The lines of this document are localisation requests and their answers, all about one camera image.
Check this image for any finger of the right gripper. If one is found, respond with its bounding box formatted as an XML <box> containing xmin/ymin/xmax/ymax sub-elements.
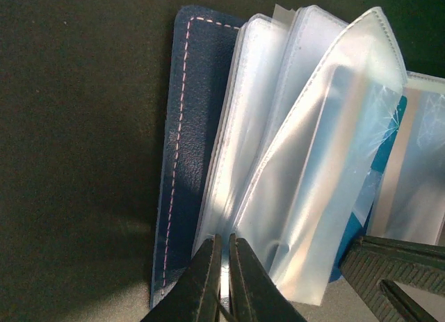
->
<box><xmin>340</xmin><ymin>236</ymin><xmax>444</xmax><ymax>321</ymax></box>

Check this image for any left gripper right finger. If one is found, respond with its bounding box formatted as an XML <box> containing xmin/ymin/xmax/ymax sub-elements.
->
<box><xmin>229</xmin><ymin>234</ymin><xmax>305</xmax><ymax>321</ymax></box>

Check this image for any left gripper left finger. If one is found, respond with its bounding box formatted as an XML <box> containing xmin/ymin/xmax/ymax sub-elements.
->
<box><xmin>143</xmin><ymin>234</ymin><xmax>222</xmax><ymax>321</ymax></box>

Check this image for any single blue card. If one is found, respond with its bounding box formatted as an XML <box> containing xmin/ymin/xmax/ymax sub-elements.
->
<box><xmin>367</xmin><ymin>89</ymin><xmax>444</xmax><ymax>245</ymax></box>
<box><xmin>329</xmin><ymin>96</ymin><xmax>407</xmax><ymax>282</ymax></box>

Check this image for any blue card holder wallet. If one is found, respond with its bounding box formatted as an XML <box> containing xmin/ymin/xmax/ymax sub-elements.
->
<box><xmin>150</xmin><ymin>6</ymin><xmax>444</xmax><ymax>307</ymax></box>

